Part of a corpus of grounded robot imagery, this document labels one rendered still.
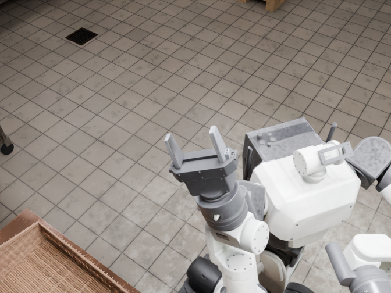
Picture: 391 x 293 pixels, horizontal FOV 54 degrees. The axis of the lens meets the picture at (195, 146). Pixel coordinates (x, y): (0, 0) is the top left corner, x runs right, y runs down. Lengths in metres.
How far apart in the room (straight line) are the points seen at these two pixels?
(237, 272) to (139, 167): 2.09
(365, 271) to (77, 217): 2.07
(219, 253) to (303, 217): 0.29
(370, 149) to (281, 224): 0.33
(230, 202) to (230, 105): 2.62
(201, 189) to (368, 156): 0.60
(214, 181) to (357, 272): 0.42
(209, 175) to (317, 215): 0.46
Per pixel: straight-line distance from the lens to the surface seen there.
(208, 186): 0.68
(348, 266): 0.96
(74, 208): 2.74
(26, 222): 2.06
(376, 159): 1.16
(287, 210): 1.01
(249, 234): 0.76
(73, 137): 3.17
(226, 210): 0.71
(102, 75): 3.69
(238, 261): 0.86
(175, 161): 0.67
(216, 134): 0.63
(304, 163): 0.96
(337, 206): 1.08
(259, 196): 1.01
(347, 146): 1.00
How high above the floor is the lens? 2.22
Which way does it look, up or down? 49 degrees down
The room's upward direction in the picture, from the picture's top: straight up
